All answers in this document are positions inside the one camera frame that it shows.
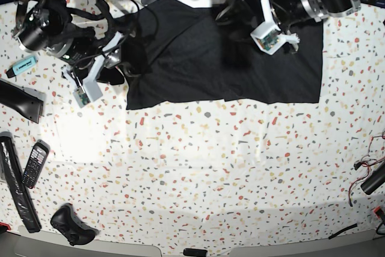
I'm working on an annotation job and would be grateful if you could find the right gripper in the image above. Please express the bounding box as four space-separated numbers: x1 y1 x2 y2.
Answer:
61 33 126 108

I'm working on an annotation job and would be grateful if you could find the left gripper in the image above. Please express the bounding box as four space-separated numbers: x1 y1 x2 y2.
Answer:
250 0 300 55

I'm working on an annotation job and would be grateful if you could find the black T-shirt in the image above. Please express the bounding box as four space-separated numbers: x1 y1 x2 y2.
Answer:
127 0 323 110

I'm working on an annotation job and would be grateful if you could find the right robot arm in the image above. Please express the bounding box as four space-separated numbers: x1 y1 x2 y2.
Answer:
12 0 124 107

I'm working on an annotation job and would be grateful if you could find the black TV remote control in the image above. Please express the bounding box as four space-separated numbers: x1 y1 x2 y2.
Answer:
22 141 49 189

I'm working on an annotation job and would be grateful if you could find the light blue highlighter marker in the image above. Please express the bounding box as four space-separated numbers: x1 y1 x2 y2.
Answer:
6 55 37 78

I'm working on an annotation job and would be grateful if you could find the long black plastic bar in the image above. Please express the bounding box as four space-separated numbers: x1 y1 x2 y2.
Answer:
1 136 42 234

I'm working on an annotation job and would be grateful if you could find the black game controller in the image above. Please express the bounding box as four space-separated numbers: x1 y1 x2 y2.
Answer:
51 203 97 246

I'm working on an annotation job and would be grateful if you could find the small red clip left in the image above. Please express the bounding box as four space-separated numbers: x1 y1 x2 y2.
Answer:
0 223 11 234

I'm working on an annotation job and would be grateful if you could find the small red clip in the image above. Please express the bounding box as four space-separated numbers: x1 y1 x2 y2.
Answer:
374 207 385 222
0 223 11 234

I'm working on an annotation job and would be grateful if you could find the small black box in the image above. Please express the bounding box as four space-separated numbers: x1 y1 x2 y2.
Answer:
183 248 208 257

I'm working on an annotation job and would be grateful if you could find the small red clip right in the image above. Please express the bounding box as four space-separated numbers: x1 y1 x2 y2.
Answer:
374 207 385 222

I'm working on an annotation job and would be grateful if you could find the black curved plastic handle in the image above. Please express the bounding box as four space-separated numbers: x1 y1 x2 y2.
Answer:
1 80 43 123

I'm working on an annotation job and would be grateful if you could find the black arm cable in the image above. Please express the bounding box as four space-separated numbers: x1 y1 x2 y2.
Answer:
66 0 160 77

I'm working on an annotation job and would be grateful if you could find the black cylinder with wires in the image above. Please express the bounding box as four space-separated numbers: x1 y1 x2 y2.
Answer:
361 164 385 195

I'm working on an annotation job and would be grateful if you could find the black cable tie strip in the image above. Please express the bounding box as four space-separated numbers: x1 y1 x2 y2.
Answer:
328 223 358 240

